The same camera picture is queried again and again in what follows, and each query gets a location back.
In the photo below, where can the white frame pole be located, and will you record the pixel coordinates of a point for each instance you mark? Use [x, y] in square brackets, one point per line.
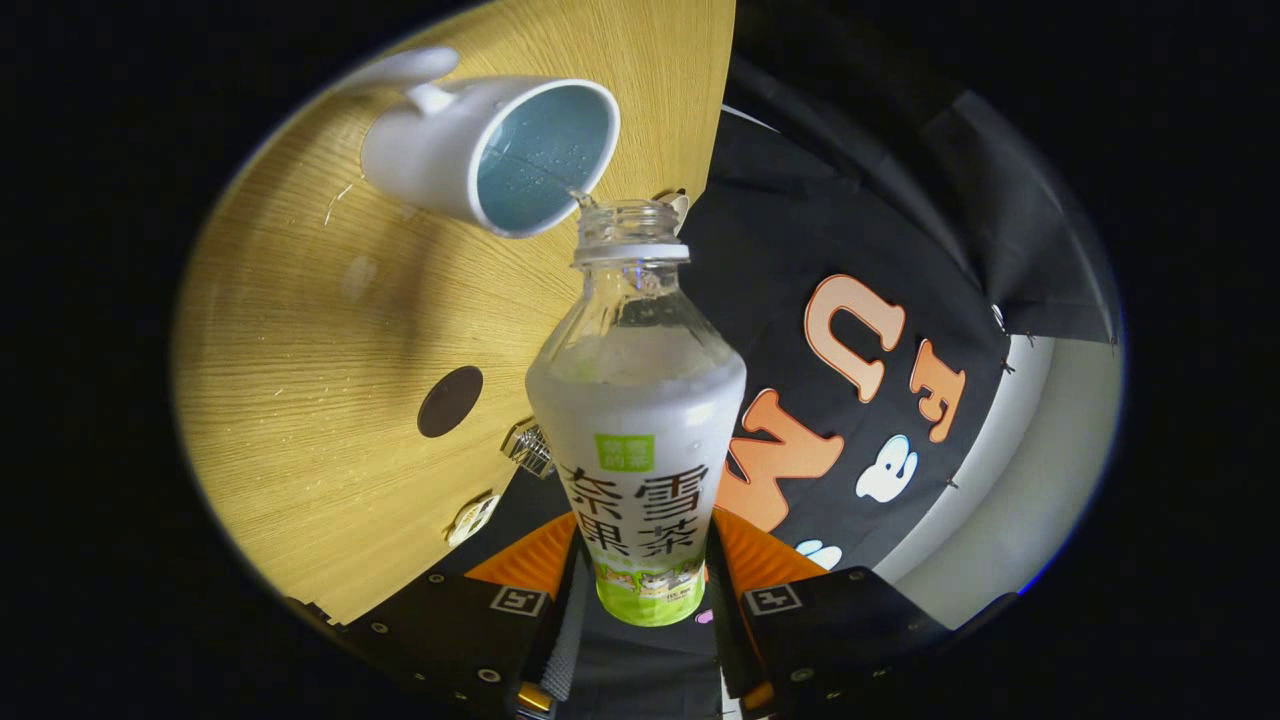
[750, 118]

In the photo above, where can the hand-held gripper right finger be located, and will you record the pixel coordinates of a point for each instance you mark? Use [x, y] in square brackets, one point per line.
[730, 650]

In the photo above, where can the clear juice bottle white label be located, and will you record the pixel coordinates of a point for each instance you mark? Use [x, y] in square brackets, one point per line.
[640, 420]

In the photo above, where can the white divided dish with beans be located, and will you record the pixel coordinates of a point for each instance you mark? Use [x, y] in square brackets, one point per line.
[472, 520]

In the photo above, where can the black backdrop cloth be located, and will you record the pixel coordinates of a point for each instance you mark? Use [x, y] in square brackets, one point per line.
[780, 220]

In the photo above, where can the wooden table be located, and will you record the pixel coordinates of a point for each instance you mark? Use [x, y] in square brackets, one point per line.
[320, 340]

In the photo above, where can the white cup blue inside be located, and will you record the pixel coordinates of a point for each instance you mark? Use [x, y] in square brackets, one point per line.
[430, 150]

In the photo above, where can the metal mesh holder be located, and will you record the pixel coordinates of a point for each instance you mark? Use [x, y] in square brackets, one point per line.
[530, 452]

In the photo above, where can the dark brown round coaster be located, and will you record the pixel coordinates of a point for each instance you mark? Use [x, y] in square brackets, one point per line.
[450, 401]

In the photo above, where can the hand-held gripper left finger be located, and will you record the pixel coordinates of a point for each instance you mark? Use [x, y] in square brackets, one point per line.
[565, 640]

